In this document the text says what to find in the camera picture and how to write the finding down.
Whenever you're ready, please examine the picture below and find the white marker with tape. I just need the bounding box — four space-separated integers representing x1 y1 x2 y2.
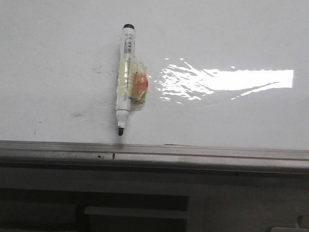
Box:
115 24 149 136

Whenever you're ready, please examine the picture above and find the white whiteboard with aluminium frame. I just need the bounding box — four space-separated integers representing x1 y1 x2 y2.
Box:
0 0 309 174

